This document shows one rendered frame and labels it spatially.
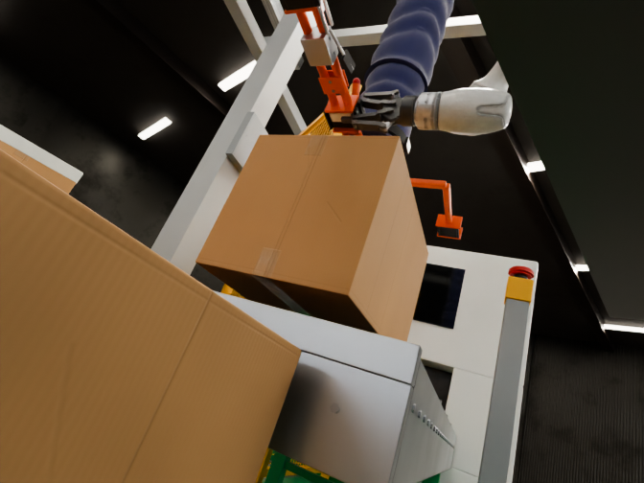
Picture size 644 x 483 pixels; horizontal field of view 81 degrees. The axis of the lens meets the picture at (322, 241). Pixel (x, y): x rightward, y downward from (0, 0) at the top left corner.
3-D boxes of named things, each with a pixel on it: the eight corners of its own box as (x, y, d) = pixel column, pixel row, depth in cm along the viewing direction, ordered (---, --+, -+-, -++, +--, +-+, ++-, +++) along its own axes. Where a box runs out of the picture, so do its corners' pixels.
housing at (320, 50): (309, 67, 91) (314, 54, 92) (334, 65, 88) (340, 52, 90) (298, 40, 85) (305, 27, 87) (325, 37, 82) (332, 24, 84)
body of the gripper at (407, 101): (420, 86, 94) (384, 87, 98) (412, 112, 91) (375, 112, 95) (423, 110, 100) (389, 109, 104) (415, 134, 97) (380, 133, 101)
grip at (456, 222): (436, 236, 144) (439, 225, 146) (460, 240, 140) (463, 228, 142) (435, 225, 137) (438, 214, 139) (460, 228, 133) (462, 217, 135)
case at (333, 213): (294, 333, 138) (329, 239, 153) (402, 364, 120) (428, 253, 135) (194, 262, 90) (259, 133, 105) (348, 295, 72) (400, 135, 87)
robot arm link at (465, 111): (434, 133, 90) (445, 134, 101) (506, 135, 83) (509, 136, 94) (440, 84, 87) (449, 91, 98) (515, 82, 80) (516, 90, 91)
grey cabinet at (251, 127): (242, 176, 216) (263, 136, 227) (250, 177, 213) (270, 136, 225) (224, 153, 199) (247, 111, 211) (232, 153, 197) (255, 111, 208)
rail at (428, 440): (442, 465, 244) (448, 433, 251) (451, 468, 241) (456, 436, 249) (356, 480, 54) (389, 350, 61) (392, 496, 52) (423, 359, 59)
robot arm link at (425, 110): (435, 110, 87) (410, 110, 90) (438, 138, 95) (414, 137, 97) (444, 82, 91) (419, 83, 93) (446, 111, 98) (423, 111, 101)
